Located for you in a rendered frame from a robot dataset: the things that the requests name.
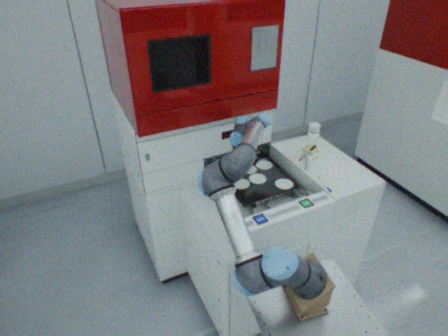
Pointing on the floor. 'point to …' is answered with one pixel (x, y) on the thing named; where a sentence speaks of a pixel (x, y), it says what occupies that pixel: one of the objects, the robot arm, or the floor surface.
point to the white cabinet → (356, 230)
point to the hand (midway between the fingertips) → (244, 174)
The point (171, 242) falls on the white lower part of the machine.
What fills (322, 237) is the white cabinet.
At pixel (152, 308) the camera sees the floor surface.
